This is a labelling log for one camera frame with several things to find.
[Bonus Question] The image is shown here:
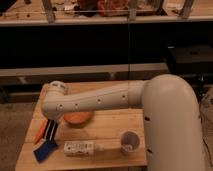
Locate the blue eraser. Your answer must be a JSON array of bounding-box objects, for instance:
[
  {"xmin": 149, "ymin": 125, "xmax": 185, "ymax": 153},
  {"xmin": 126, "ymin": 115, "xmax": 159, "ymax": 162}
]
[{"xmin": 33, "ymin": 140, "xmax": 58, "ymax": 163}]

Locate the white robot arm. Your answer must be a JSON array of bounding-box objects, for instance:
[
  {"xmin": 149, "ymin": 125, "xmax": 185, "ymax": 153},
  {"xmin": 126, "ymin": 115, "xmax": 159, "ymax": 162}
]
[{"xmin": 41, "ymin": 74, "xmax": 206, "ymax": 171}]

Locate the wooden table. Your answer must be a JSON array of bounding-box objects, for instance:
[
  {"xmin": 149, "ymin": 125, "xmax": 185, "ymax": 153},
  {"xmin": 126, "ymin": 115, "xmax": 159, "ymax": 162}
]
[{"xmin": 15, "ymin": 84, "xmax": 147, "ymax": 171}]

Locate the long wooden shelf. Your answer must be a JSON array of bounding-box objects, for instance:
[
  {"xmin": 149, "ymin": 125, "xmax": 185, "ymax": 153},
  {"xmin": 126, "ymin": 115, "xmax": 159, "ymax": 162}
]
[{"xmin": 0, "ymin": 0, "xmax": 213, "ymax": 27}]

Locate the orange carrot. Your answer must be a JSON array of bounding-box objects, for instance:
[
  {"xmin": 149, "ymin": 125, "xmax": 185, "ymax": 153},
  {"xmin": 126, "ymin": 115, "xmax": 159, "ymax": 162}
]
[{"xmin": 33, "ymin": 120, "xmax": 47, "ymax": 144}]

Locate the black box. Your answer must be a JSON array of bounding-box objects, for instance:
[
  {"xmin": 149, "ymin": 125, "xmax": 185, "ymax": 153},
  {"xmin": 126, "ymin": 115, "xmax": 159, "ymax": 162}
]
[{"xmin": 166, "ymin": 45, "xmax": 213, "ymax": 74}]

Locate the white paper cup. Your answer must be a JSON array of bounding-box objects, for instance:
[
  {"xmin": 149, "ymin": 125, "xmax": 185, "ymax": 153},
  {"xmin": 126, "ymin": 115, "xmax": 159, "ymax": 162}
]
[{"xmin": 120, "ymin": 130, "xmax": 140, "ymax": 155}]

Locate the white plastic bottle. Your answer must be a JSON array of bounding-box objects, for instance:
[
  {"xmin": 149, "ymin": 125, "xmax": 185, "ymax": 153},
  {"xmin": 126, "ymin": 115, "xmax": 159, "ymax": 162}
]
[{"xmin": 63, "ymin": 141, "xmax": 104, "ymax": 156}]

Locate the black striped gripper finger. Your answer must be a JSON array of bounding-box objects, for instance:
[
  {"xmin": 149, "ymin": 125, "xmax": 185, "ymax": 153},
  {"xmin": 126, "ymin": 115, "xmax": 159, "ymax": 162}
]
[
  {"xmin": 49, "ymin": 121, "xmax": 58, "ymax": 141},
  {"xmin": 43, "ymin": 120, "xmax": 54, "ymax": 140}
]

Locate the orange bowl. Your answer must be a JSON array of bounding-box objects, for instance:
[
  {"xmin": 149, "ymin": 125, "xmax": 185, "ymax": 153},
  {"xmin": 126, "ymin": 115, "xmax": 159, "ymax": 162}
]
[{"xmin": 63, "ymin": 112, "xmax": 93, "ymax": 126}]

